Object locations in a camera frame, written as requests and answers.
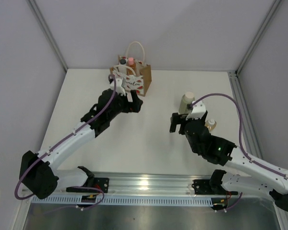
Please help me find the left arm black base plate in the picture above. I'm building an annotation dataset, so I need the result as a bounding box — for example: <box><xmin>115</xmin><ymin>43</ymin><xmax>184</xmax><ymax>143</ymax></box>
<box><xmin>66</xmin><ymin>177</ymin><xmax>109</xmax><ymax>193</ymax></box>

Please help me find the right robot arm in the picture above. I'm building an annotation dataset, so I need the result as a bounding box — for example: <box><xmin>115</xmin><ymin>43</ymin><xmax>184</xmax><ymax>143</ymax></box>
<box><xmin>169</xmin><ymin>113</ymin><xmax>288</xmax><ymax>212</ymax></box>

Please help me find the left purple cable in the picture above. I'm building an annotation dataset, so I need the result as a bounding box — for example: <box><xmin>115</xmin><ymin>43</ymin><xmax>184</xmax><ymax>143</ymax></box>
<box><xmin>14</xmin><ymin>74</ymin><xmax>117</xmax><ymax>213</ymax></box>

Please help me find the right aluminium frame post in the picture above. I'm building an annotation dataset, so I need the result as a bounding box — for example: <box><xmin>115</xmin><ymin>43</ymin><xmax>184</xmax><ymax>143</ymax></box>
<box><xmin>235</xmin><ymin>0</ymin><xmax>285</xmax><ymax>77</ymax></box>

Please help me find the small jar dark lid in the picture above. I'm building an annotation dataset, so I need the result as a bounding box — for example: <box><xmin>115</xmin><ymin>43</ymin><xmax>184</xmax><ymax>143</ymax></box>
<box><xmin>118</xmin><ymin>58</ymin><xmax>127</xmax><ymax>74</ymax></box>

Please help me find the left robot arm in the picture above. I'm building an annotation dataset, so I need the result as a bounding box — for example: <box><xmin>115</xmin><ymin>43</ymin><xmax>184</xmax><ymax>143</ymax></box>
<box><xmin>19</xmin><ymin>89</ymin><xmax>143</xmax><ymax>199</ymax></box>

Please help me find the watermelon print canvas bag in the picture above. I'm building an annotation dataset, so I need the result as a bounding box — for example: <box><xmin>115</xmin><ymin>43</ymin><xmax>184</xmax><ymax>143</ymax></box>
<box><xmin>109</xmin><ymin>41</ymin><xmax>152</xmax><ymax>96</ymax></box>

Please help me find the green bottle white cap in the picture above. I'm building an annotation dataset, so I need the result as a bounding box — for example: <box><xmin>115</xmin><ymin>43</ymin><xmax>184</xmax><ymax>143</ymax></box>
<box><xmin>178</xmin><ymin>92</ymin><xmax>195</xmax><ymax>114</ymax></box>

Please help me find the aluminium mounting rail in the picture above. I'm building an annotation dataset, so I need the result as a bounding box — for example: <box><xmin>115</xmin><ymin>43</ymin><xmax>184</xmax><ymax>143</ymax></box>
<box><xmin>57</xmin><ymin>170</ymin><xmax>216</xmax><ymax>196</ymax></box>

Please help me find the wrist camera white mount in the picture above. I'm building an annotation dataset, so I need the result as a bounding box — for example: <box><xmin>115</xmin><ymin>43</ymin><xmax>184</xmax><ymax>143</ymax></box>
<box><xmin>109</xmin><ymin>77</ymin><xmax>126</xmax><ymax>95</ymax></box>
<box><xmin>186</xmin><ymin>100</ymin><xmax>206</xmax><ymax>120</ymax></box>

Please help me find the white slotted cable duct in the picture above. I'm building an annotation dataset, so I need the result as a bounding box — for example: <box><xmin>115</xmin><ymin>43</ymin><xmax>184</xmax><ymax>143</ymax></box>
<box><xmin>32</xmin><ymin>195</ymin><xmax>213</xmax><ymax>207</ymax></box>

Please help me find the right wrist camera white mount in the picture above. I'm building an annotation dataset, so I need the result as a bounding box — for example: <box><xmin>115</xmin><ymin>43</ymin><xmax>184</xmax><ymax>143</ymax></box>
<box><xmin>186</xmin><ymin>100</ymin><xmax>206</xmax><ymax>120</ymax></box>

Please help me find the right side aluminium rail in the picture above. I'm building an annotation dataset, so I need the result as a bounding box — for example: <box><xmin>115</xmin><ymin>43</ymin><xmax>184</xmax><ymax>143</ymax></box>
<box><xmin>228</xmin><ymin>70</ymin><xmax>263</xmax><ymax>159</ymax></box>

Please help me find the left aluminium frame post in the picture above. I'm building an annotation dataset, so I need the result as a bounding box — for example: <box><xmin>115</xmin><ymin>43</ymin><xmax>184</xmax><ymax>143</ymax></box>
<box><xmin>26</xmin><ymin>0</ymin><xmax>68</xmax><ymax>72</ymax></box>

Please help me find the aluminium frame post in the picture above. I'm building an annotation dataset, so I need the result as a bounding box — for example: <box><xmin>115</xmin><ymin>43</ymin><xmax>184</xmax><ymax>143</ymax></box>
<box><xmin>235</xmin><ymin>0</ymin><xmax>285</xmax><ymax>77</ymax></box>
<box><xmin>26</xmin><ymin>0</ymin><xmax>68</xmax><ymax>72</ymax></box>

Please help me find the orange bottle pink cap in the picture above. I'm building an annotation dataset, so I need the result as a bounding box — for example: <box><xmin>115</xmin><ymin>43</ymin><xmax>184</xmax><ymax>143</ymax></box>
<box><xmin>127</xmin><ymin>57</ymin><xmax>136</xmax><ymax>76</ymax></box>

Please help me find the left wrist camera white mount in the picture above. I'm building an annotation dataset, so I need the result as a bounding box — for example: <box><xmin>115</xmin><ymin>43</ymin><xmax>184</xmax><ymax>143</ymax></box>
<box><xmin>109</xmin><ymin>77</ymin><xmax>126</xmax><ymax>95</ymax></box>

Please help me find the small amber bottle white cap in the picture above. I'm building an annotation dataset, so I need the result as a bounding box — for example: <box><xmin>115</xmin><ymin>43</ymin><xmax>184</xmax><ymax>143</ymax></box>
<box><xmin>205</xmin><ymin>119</ymin><xmax>216</xmax><ymax>132</ymax></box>

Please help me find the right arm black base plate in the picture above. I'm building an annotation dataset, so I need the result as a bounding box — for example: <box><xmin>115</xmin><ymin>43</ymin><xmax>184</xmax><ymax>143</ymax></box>
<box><xmin>192</xmin><ymin>179</ymin><xmax>238</xmax><ymax>196</ymax></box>

